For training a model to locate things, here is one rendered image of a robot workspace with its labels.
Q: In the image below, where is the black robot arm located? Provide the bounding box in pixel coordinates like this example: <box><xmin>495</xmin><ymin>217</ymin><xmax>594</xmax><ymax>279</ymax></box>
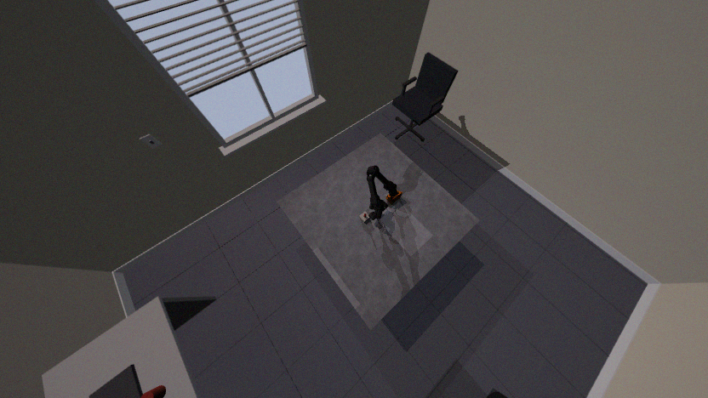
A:
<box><xmin>367</xmin><ymin>165</ymin><xmax>398</xmax><ymax>219</ymax></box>

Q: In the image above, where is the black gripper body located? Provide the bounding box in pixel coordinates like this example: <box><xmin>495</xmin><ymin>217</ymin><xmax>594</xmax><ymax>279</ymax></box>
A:
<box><xmin>368</xmin><ymin>202</ymin><xmax>388</xmax><ymax>220</ymax></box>

